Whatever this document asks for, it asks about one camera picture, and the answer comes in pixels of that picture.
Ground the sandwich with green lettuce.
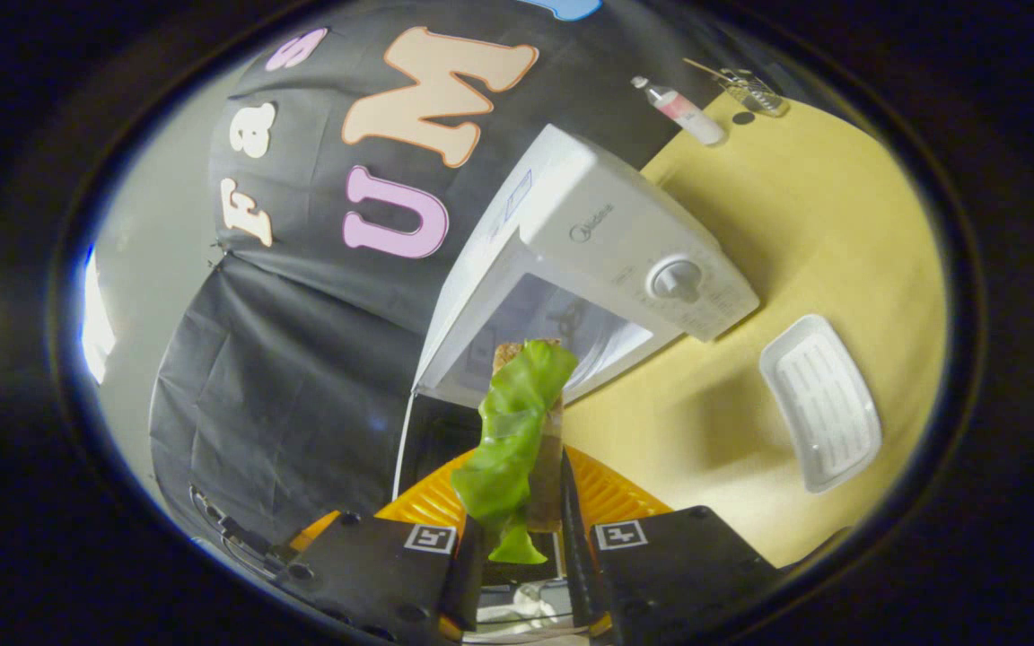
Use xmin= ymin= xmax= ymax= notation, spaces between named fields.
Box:
xmin=450 ymin=338 xmax=581 ymax=566

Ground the white plastic tray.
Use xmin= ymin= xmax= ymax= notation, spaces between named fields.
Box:
xmin=758 ymin=314 xmax=884 ymax=495

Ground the glass jar with stick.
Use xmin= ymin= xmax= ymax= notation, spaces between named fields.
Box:
xmin=683 ymin=57 xmax=790 ymax=118

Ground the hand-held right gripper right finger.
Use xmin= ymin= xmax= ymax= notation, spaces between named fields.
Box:
xmin=560 ymin=444 xmax=783 ymax=643

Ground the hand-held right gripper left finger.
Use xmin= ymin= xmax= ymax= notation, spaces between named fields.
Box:
xmin=275 ymin=447 xmax=487 ymax=643

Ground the small clear pink-label bottle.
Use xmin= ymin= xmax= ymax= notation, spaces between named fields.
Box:
xmin=631 ymin=75 xmax=727 ymax=147

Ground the white microwave oven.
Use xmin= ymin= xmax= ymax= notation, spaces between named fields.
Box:
xmin=391 ymin=124 xmax=762 ymax=503

